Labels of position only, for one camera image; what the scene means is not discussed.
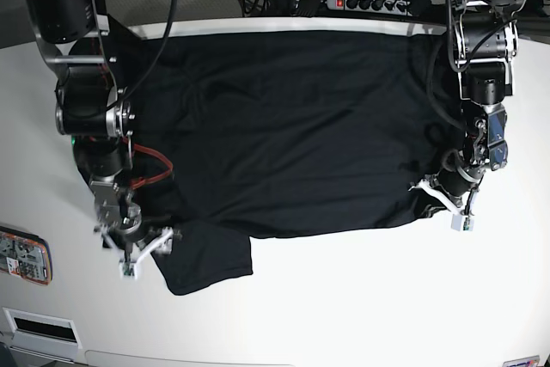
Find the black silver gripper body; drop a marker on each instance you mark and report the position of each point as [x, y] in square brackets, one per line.
[454, 180]
[133, 231]

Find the black T-shirt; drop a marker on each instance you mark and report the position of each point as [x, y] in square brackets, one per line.
[284, 135]

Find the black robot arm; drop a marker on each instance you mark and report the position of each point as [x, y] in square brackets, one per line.
[93, 106]
[481, 41]

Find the orange screw assortment box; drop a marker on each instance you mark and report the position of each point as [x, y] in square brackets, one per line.
[25, 256]

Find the white slotted tray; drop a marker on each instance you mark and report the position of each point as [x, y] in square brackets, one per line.
[43, 335]

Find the colourful sticker card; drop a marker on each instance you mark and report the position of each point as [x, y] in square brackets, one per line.
[532, 361]

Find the white power strip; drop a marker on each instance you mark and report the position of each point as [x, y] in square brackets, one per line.
[389, 7]

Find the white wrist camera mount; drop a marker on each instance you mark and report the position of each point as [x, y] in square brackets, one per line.
[462, 219]
[129, 265]

